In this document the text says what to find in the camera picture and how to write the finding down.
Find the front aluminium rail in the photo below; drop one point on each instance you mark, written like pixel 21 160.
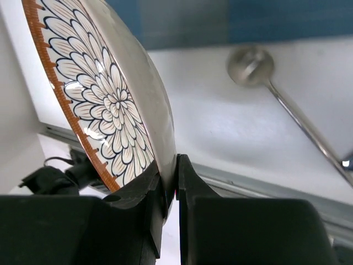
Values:
pixel 337 216

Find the silver spoon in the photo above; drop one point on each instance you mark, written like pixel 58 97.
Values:
pixel 253 66

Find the blue beige checked placemat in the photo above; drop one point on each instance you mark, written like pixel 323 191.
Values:
pixel 179 24

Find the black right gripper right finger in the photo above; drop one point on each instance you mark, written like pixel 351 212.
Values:
pixel 220 230

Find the silver table knife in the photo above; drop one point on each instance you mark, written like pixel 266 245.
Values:
pixel 347 162

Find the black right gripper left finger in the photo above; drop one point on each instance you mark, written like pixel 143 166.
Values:
pixel 125 227

